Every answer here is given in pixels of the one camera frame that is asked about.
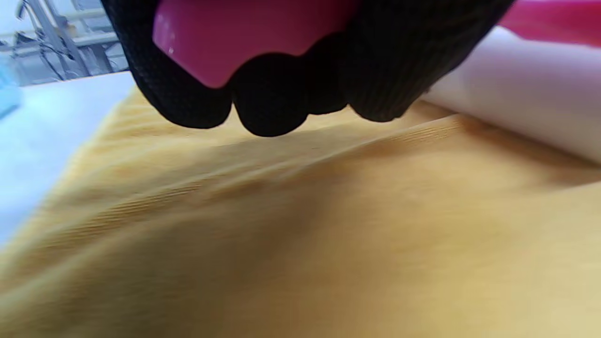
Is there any yellow square towel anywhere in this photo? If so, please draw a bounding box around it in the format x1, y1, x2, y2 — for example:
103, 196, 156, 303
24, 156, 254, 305
0, 87, 601, 338

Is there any pink lint roller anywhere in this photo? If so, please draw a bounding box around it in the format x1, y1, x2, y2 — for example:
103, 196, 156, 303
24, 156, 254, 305
153, 0, 601, 165

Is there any person's left hand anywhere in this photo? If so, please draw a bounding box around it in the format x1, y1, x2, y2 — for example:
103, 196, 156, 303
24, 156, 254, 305
101, 0, 515, 137

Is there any light blue plastic basket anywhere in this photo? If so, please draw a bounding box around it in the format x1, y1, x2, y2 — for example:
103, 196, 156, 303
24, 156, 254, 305
0, 66, 22, 119

